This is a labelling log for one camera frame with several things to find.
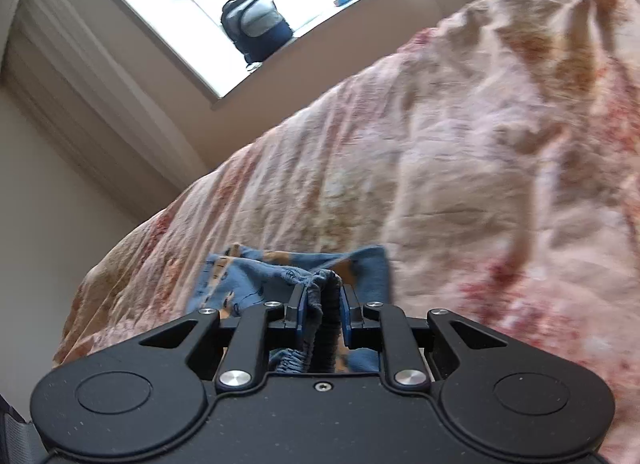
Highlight beige curtain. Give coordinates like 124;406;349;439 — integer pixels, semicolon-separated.
0;0;211;225

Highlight pink floral bed blanket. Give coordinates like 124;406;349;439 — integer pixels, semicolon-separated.
52;0;640;464

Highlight blue orange patterned pants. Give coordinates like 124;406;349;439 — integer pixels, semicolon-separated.
185;243;394;376

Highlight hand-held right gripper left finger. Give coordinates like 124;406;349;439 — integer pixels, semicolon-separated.
138;284;307;393

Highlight dark grey fabric strap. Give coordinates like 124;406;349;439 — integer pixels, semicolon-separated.
0;393;42;464

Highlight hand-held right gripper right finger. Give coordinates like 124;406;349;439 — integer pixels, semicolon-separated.
340;284;509;391

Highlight blue grey backpack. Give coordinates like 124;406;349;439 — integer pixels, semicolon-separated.
220;0;295;66

